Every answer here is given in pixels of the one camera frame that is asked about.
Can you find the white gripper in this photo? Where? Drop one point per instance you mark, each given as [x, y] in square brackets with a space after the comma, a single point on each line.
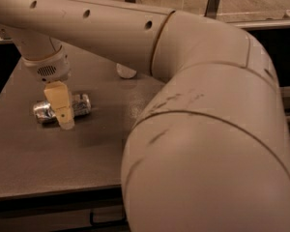
[48, 70]

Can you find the silver redbull can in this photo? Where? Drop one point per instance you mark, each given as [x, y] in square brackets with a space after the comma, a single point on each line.
[44, 114]

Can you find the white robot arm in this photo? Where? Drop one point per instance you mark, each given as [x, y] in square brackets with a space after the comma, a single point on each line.
[211, 151]

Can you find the clear plastic water bottle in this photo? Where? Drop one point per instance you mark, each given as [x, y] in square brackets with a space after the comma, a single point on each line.
[125, 72]

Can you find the grey drawer front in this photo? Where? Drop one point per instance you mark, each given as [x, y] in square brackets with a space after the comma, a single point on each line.
[58, 213]

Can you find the black drawer handle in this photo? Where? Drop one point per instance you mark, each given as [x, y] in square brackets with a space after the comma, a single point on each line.
[100, 219]

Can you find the right metal glass bracket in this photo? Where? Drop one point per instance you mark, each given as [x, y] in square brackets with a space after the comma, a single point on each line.
[212, 9]

